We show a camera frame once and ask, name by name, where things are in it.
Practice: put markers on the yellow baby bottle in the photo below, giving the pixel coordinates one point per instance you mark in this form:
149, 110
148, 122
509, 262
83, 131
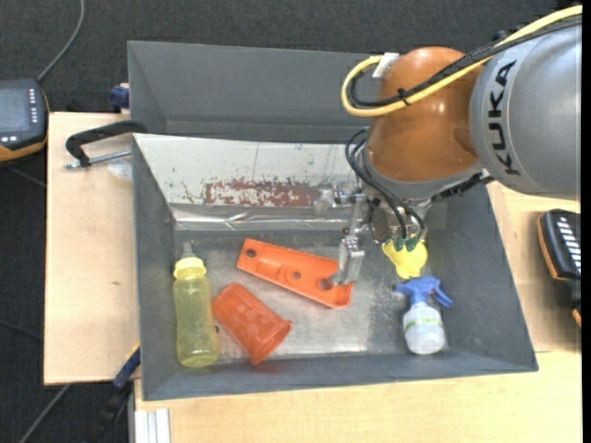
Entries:
194, 312

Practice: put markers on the pale wood flat board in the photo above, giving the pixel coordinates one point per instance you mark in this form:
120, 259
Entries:
88, 247

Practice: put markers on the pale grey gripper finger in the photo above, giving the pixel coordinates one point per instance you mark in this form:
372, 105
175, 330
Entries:
344, 261
358, 263

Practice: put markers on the orange flat block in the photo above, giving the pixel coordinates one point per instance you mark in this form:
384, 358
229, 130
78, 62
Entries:
281, 266

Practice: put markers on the grey metal bin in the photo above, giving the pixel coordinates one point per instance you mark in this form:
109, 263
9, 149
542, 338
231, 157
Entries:
323, 330

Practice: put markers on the orange plastic cup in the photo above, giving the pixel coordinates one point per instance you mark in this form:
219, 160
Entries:
251, 323

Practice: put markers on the yellow toy fruit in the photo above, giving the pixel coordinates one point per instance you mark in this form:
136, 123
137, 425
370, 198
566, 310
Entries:
406, 261

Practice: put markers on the white and blue spray bottle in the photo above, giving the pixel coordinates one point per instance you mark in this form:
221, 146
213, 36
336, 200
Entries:
422, 326

